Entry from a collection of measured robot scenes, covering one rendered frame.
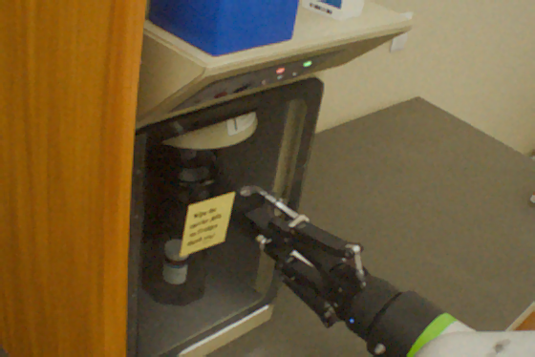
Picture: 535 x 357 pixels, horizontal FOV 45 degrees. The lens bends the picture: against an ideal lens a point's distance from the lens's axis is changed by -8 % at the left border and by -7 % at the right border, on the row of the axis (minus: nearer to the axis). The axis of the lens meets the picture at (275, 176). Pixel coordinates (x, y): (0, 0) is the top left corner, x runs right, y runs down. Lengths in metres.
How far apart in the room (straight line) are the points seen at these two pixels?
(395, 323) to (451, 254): 0.67
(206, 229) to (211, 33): 0.35
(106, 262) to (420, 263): 0.84
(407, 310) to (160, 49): 0.39
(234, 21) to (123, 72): 0.11
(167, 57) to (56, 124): 0.13
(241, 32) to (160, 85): 0.09
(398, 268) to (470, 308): 0.17
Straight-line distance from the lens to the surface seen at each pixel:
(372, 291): 0.80
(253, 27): 0.61
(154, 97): 0.64
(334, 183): 1.54
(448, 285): 1.34
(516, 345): 0.62
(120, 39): 0.54
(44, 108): 0.67
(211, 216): 0.86
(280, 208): 0.95
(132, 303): 0.85
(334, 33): 0.70
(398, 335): 0.77
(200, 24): 0.60
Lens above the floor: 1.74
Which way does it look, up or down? 32 degrees down
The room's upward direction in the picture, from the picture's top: 11 degrees clockwise
